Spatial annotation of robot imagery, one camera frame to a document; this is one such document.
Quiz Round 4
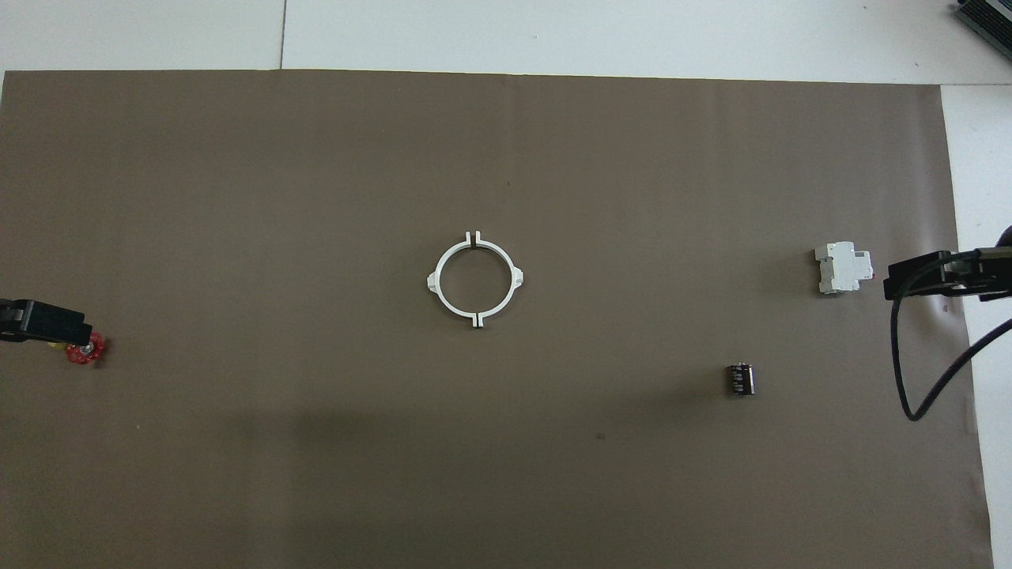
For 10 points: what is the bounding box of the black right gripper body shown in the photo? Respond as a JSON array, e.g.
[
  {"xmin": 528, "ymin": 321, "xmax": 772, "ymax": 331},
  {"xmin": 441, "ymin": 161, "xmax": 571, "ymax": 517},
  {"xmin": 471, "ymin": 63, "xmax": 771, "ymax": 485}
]
[{"xmin": 949, "ymin": 225, "xmax": 1012, "ymax": 303}]

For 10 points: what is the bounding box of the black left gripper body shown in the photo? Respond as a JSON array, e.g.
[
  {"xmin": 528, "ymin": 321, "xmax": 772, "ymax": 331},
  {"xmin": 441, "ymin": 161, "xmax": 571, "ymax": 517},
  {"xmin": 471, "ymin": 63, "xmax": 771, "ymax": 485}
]
[{"xmin": 0, "ymin": 298, "xmax": 29, "ymax": 345}]

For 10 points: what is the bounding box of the white half pipe clamp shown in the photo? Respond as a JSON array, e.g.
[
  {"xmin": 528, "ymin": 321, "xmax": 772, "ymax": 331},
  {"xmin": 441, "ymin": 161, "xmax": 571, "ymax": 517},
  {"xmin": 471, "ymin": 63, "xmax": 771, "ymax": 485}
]
[
  {"xmin": 475, "ymin": 230, "xmax": 525, "ymax": 329},
  {"xmin": 427, "ymin": 230, "xmax": 475, "ymax": 329}
]

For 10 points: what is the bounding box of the red handwheel brass valve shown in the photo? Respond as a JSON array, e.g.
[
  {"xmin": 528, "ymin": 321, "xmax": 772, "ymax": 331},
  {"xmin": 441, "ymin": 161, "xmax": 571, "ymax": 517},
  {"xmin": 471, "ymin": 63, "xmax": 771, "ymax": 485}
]
[{"xmin": 47, "ymin": 332, "xmax": 108, "ymax": 366}]

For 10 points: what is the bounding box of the white circuit breaker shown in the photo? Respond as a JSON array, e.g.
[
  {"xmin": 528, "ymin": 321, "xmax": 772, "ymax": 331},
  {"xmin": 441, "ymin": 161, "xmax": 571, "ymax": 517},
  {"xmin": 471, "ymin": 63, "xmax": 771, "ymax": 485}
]
[{"xmin": 814, "ymin": 241, "xmax": 875, "ymax": 296}]

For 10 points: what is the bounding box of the brown paper table mat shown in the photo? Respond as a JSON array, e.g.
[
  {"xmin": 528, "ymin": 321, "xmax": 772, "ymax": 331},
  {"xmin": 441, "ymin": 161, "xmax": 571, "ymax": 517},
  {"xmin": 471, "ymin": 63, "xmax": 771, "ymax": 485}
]
[{"xmin": 0, "ymin": 70, "xmax": 995, "ymax": 569}]

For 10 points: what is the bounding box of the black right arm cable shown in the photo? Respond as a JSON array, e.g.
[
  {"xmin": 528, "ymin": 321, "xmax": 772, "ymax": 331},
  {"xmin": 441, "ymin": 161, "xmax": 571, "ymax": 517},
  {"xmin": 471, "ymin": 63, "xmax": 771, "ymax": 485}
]
[{"xmin": 891, "ymin": 251, "xmax": 1012, "ymax": 422}]

